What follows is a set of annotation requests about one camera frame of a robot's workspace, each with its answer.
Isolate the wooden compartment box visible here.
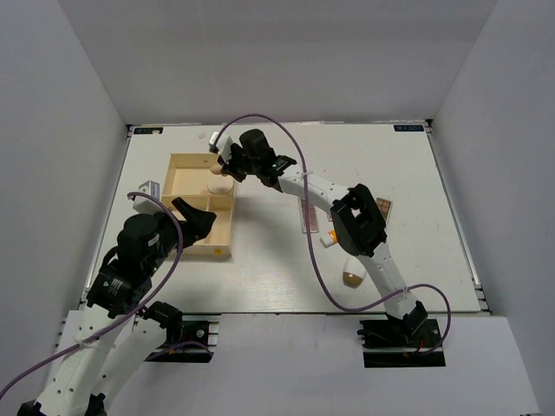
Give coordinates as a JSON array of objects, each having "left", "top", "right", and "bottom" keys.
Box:
[{"left": 159, "top": 152, "right": 242, "bottom": 262}]

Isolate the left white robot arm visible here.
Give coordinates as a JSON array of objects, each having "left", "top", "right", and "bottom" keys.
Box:
[{"left": 18, "top": 192, "right": 217, "bottom": 415}]

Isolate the nude tan eyeshadow palette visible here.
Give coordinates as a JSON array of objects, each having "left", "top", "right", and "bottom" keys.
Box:
[{"left": 375, "top": 198, "right": 393, "bottom": 224}]

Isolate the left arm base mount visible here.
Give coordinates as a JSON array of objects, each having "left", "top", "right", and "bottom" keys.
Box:
[{"left": 131, "top": 302, "right": 219, "bottom": 364}]

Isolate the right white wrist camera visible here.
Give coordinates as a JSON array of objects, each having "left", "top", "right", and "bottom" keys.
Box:
[{"left": 209, "top": 131, "right": 239, "bottom": 163}]

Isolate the round white powder puff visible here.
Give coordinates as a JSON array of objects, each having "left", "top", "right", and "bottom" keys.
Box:
[{"left": 206, "top": 177, "right": 234, "bottom": 195}]

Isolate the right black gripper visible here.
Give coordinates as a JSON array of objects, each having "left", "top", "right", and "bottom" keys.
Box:
[{"left": 218, "top": 145, "right": 260, "bottom": 183}]

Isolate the long brown eyeshadow palette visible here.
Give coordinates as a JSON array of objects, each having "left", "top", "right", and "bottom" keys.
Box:
[{"left": 298, "top": 199, "right": 319, "bottom": 234}]

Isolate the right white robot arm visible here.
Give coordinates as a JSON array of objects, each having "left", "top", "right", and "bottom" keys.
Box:
[{"left": 209, "top": 129, "right": 428, "bottom": 346}]

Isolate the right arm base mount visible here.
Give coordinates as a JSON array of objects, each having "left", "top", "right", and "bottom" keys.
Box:
[{"left": 357, "top": 319, "right": 446, "bottom": 368}]

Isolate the orange sunscreen tube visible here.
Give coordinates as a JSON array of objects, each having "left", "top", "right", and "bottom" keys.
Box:
[{"left": 320, "top": 230, "right": 338, "bottom": 249}]

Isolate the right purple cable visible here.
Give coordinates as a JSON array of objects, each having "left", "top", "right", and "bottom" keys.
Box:
[{"left": 216, "top": 113, "right": 454, "bottom": 356}]

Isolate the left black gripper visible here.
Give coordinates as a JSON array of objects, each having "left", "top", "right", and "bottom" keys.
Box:
[{"left": 145, "top": 196, "right": 217, "bottom": 273}]

